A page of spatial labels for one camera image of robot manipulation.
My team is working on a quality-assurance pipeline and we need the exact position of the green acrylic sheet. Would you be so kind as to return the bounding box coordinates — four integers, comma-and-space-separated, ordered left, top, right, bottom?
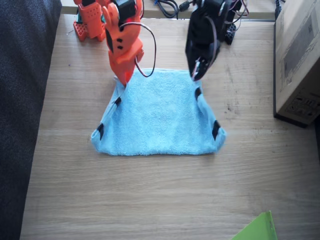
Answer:
231, 210, 278, 240

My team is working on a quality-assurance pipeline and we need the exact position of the grey felt panel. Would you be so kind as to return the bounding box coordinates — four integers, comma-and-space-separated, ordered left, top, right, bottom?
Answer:
0, 0, 63, 240

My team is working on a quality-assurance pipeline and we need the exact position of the light blue towel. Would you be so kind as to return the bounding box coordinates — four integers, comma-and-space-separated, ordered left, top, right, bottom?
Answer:
89, 67, 228, 157

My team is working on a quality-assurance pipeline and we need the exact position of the servo cable on black arm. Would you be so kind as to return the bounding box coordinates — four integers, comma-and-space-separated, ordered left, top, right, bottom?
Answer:
206, 0, 251, 61

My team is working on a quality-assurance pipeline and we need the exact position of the coiled black cable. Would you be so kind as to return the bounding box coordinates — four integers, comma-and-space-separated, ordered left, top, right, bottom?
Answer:
152, 0, 180, 20

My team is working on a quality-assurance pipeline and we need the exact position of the brown cardboard box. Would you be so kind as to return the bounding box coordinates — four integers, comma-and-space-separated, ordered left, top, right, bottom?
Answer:
273, 0, 320, 129

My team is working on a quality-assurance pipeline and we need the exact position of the black cable with ferrite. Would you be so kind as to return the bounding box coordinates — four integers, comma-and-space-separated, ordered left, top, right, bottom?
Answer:
178, 0, 198, 12

